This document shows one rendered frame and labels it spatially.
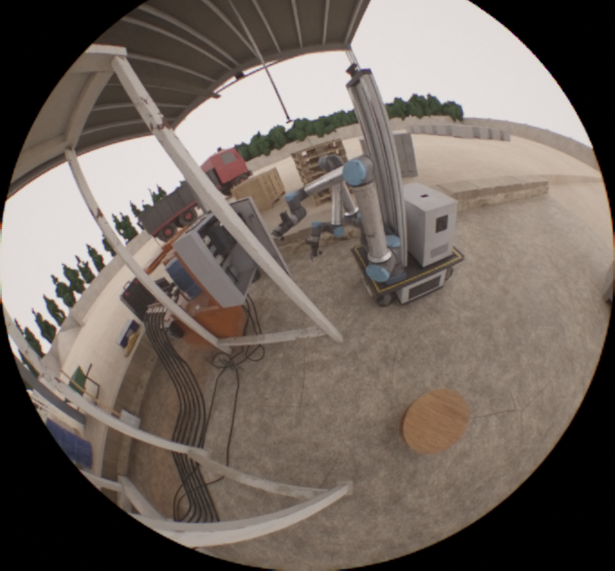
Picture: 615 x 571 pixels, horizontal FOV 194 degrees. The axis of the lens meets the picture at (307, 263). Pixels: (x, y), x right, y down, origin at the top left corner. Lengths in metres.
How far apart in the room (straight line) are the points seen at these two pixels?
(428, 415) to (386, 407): 0.35
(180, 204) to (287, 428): 9.40
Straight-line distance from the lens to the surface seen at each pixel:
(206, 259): 1.12
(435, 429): 1.21
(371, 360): 1.48
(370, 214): 0.93
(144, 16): 4.65
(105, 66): 1.33
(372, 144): 1.41
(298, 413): 1.51
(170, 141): 0.83
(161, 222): 9.48
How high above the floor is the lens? 1.39
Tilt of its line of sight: 35 degrees down
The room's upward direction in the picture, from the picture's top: 24 degrees counter-clockwise
